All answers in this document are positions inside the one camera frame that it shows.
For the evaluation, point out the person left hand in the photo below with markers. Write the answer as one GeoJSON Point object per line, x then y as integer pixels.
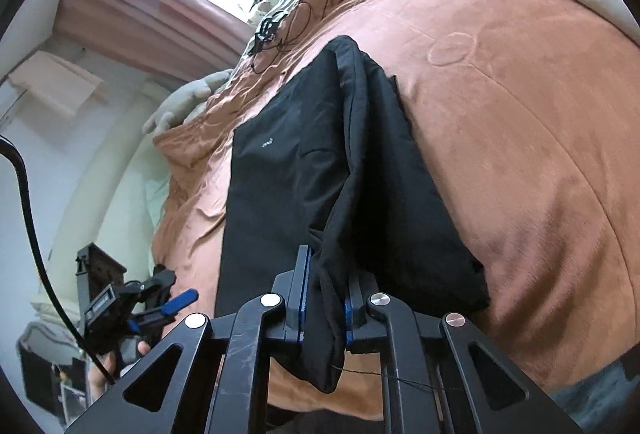
{"type": "Point", "coordinates": [97, 382]}

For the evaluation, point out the cluttered left nightstand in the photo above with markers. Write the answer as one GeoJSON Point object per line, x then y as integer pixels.
{"type": "Point", "coordinates": [54, 371]}

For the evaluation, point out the beige plush toy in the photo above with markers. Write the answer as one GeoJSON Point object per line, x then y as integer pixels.
{"type": "Point", "coordinates": [177, 108]}

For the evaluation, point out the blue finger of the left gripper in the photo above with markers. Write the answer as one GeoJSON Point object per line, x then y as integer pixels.
{"type": "Point", "coordinates": [176, 304]}

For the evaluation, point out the left pink curtain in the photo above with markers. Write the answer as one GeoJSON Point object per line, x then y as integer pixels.
{"type": "Point", "coordinates": [178, 39]}

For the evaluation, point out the light green pillow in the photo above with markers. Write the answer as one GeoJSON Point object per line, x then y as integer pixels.
{"type": "Point", "coordinates": [156, 187]}

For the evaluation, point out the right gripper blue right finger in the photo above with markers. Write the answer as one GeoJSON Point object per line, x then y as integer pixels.
{"type": "Point", "coordinates": [379, 323]}

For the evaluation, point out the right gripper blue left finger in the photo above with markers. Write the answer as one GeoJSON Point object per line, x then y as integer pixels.
{"type": "Point", "coordinates": [270, 324]}

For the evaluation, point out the cream hanging cloth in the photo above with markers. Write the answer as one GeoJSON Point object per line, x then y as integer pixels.
{"type": "Point", "coordinates": [59, 84]}

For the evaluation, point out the black button-up jacket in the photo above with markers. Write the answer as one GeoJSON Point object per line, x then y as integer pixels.
{"type": "Point", "coordinates": [330, 163]}

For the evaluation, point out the orange-brown duvet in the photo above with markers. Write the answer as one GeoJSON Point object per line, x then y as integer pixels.
{"type": "Point", "coordinates": [526, 113]}

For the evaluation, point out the cream padded headboard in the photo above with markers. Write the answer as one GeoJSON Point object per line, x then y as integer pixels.
{"type": "Point", "coordinates": [107, 207]}

